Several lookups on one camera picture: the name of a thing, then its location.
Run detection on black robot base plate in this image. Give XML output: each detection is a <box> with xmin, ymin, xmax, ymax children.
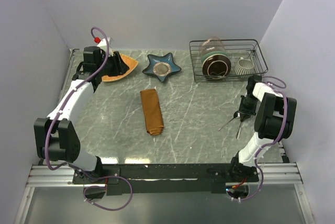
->
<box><xmin>73</xmin><ymin>163</ymin><xmax>259</xmax><ymax>196</ymax></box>

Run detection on blue star-shaped dish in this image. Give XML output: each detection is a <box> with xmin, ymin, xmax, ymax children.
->
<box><xmin>142</xmin><ymin>52</ymin><xmax>182</xmax><ymax>82</ymax></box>

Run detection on stacked ceramic plates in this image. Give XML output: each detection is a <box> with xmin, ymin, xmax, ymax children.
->
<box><xmin>200</xmin><ymin>51</ymin><xmax>231</xmax><ymax>80</ymax></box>

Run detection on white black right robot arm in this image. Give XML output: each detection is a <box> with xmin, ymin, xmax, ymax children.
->
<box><xmin>229</xmin><ymin>75</ymin><xmax>297</xmax><ymax>182</ymax></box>

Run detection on aluminium frame rail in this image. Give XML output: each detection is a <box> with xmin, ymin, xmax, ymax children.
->
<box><xmin>26</xmin><ymin>163</ymin><xmax>303</xmax><ymax>187</ymax></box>

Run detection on striped ceramic mug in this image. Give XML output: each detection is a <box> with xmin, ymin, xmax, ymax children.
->
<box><xmin>234</xmin><ymin>58</ymin><xmax>254</xmax><ymax>76</ymax></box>

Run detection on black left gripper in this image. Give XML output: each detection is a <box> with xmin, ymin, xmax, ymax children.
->
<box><xmin>97</xmin><ymin>51</ymin><xmax>129</xmax><ymax>77</ymax></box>

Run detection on clear glass jar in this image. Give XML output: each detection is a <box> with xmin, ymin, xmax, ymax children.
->
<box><xmin>199</xmin><ymin>37</ymin><xmax>225</xmax><ymax>57</ymax></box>

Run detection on orange cloth napkin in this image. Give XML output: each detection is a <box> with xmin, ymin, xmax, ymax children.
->
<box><xmin>140</xmin><ymin>89</ymin><xmax>164</xmax><ymax>136</ymax></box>

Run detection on orange woven triangular tray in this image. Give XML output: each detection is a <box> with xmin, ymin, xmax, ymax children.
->
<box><xmin>102</xmin><ymin>51</ymin><xmax>138</xmax><ymax>82</ymax></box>

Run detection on black wire dish rack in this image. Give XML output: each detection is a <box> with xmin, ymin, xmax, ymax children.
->
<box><xmin>189</xmin><ymin>39</ymin><xmax>268</xmax><ymax>83</ymax></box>

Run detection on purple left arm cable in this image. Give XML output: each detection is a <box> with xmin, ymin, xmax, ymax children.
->
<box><xmin>44</xmin><ymin>26</ymin><xmax>133</xmax><ymax>211</ymax></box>

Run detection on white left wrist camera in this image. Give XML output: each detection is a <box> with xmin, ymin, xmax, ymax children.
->
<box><xmin>97</xmin><ymin>37</ymin><xmax>113</xmax><ymax>56</ymax></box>

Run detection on silver spoon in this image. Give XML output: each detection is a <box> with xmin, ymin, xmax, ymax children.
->
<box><xmin>218</xmin><ymin>111</ymin><xmax>241</xmax><ymax>131</ymax></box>

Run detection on silver fork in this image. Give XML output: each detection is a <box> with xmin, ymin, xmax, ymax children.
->
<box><xmin>236</xmin><ymin>120</ymin><xmax>243</xmax><ymax>139</ymax></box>

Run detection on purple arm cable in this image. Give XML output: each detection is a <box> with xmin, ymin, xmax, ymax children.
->
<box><xmin>230</xmin><ymin>75</ymin><xmax>288</xmax><ymax>204</ymax></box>
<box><xmin>44</xmin><ymin>26</ymin><xmax>133</xmax><ymax>211</ymax></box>

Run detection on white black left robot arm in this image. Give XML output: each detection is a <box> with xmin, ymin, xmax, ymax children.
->
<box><xmin>33</xmin><ymin>46</ymin><xmax>129</xmax><ymax>183</ymax></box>

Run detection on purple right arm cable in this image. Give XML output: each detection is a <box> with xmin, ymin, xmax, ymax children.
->
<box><xmin>230</xmin><ymin>75</ymin><xmax>288</xmax><ymax>204</ymax></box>

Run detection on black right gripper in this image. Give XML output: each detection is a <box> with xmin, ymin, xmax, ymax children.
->
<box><xmin>239</xmin><ymin>94</ymin><xmax>259</xmax><ymax>121</ymax></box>

